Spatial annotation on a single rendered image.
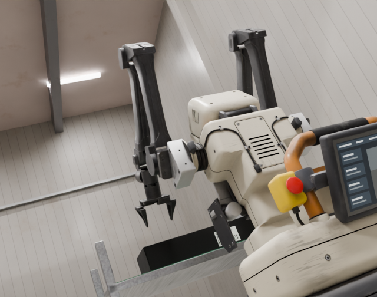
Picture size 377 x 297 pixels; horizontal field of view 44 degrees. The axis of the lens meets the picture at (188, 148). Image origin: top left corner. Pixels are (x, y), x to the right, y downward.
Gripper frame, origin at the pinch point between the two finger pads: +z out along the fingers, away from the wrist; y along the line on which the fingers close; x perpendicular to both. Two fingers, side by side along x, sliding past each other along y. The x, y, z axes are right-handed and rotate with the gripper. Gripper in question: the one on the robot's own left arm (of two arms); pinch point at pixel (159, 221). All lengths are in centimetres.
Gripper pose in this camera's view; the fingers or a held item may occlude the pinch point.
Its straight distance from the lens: 176.3
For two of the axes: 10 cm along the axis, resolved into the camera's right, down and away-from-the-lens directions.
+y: -9.0, 2.0, -3.8
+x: 3.8, -0.3, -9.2
